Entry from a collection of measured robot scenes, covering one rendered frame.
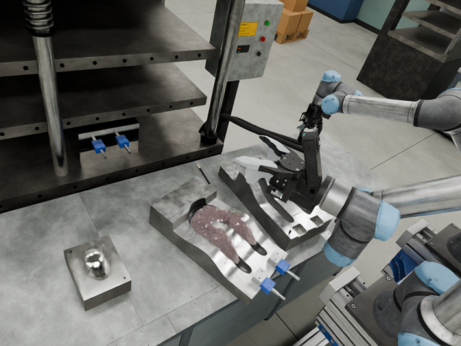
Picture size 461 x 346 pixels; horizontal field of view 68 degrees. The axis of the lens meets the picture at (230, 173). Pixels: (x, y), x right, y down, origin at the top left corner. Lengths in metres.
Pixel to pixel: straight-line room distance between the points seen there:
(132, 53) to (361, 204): 1.06
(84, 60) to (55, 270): 0.75
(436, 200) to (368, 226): 0.17
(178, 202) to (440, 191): 0.89
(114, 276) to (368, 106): 1.08
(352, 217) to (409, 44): 4.59
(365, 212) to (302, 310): 1.64
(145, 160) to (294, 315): 1.30
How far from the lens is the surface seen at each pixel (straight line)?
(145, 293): 1.25
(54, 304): 1.26
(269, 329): 2.20
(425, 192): 0.86
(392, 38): 5.34
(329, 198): 0.74
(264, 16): 1.85
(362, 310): 1.15
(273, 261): 1.32
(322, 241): 1.53
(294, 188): 0.77
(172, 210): 1.33
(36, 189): 1.60
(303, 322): 2.30
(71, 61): 1.41
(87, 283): 1.20
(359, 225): 0.76
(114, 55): 1.45
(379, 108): 1.39
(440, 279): 1.04
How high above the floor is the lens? 1.90
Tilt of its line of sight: 41 degrees down
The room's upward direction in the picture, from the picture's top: 16 degrees clockwise
